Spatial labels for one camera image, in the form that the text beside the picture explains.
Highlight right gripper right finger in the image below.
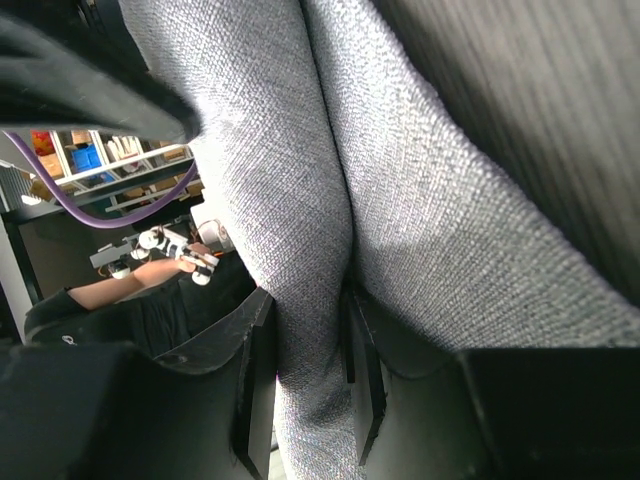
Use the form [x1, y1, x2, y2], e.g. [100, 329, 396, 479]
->
[341, 285, 639, 479]

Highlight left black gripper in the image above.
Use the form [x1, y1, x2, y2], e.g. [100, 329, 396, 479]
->
[1, 1, 200, 143]

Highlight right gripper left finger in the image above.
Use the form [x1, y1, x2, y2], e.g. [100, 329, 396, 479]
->
[1, 289, 276, 479]

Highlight grey cloth napkin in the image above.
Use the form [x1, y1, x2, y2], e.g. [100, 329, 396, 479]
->
[121, 1, 639, 479]

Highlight background storage shelves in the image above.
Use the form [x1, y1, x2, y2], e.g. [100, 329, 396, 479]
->
[7, 130, 201, 215]

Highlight person in black shirt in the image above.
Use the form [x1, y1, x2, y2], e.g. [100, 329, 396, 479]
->
[24, 251, 256, 358]

